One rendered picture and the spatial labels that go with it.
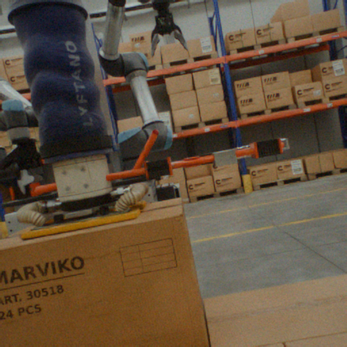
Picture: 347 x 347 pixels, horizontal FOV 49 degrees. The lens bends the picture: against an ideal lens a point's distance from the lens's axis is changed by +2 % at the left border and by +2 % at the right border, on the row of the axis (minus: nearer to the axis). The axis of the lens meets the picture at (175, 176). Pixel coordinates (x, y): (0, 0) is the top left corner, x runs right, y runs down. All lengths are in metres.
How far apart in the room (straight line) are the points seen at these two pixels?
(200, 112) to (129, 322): 7.55
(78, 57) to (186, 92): 7.34
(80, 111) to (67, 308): 0.57
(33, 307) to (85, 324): 0.15
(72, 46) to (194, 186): 7.34
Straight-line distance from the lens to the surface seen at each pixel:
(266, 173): 8.67
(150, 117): 1.86
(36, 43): 1.25
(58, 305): 1.16
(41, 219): 1.21
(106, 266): 1.09
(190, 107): 8.48
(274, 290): 1.52
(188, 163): 1.20
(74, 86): 1.20
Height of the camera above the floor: 1.10
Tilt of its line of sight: 3 degrees down
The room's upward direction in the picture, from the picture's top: 11 degrees counter-clockwise
